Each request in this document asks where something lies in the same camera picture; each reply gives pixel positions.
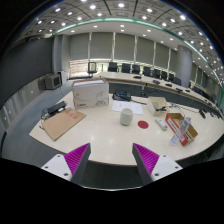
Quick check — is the white paper sheet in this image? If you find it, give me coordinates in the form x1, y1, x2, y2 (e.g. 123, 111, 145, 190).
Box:
110, 99, 144, 116

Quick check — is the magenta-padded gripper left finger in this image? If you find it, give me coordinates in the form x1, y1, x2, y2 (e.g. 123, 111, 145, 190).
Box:
41, 142, 92, 185

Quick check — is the white cardboard paper box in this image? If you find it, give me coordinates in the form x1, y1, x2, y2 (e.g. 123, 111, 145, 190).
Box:
71, 78, 110, 110

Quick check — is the white ceramic cup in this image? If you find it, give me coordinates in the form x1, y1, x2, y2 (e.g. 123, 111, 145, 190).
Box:
119, 107, 134, 127

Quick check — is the clear plastic water bottle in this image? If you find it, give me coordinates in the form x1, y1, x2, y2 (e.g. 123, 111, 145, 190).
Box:
170, 115, 193, 146

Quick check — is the brown paper envelope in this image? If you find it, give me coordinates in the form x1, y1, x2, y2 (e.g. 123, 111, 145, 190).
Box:
41, 108, 87, 142

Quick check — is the long curved conference desk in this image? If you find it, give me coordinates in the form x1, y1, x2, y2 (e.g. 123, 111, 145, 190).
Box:
93, 70, 224, 118

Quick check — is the white remote control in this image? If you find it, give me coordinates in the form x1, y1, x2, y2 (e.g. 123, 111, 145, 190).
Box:
154, 117, 169, 131

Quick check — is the small open beige cardboard box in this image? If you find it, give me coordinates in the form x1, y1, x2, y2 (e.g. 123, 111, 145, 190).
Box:
146, 96, 172, 117

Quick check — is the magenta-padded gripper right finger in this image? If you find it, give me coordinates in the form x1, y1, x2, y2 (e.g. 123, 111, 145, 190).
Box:
131, 142, 183, 186

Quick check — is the black desk telephone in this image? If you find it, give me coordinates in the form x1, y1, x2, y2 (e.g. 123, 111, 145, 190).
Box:
112, 90, 133, 102

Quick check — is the open red-sided cardboard box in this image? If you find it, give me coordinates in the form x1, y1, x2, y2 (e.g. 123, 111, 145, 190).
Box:
165, 112, 199, 147

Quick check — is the group of ceiling lights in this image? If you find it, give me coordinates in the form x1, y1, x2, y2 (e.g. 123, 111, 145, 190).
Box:
26, 0, 224, 78

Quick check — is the row of black office chairs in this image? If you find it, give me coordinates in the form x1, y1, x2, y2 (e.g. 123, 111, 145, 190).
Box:
107, 61, 183, 87

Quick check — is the flat round red coaster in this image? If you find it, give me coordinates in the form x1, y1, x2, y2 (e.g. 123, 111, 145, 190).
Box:
137, 120, 150, 130

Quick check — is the black monitor on stand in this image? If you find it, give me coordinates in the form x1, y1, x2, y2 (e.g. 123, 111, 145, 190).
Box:
87, 61, 98, 78

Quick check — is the grey box television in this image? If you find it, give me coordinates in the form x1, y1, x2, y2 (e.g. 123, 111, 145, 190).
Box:
44, 73, 63, 91

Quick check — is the black power strip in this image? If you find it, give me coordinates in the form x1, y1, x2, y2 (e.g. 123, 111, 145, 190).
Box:
46, 101, 68, 116

